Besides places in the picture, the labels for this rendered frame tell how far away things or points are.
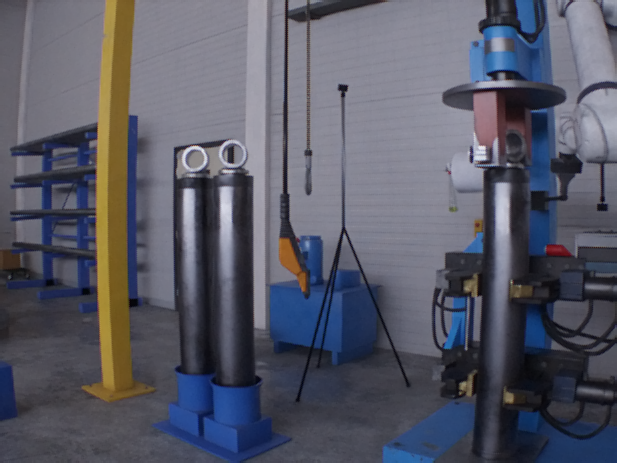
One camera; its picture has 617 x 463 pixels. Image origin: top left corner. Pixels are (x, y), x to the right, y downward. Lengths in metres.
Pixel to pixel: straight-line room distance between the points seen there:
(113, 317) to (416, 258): 2.64
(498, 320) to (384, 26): 3.57
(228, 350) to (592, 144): 2.11
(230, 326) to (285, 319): 2.11
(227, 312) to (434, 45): 3.19
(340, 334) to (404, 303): 0.78
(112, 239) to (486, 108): 2.58
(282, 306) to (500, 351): 2.83
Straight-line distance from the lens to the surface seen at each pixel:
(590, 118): 1.42
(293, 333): 4.92
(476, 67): 2.95
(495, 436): 2.62
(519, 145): 2.55
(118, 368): 4.00
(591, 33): 1.70
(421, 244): 4.93
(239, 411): 2.98
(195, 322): 3.11
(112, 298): 3.88
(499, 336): 2.48
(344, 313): 4.58
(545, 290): 2.40
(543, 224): 2.87
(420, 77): 5.07
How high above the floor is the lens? 1.28
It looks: 1 degrees down
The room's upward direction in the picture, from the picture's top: straight up
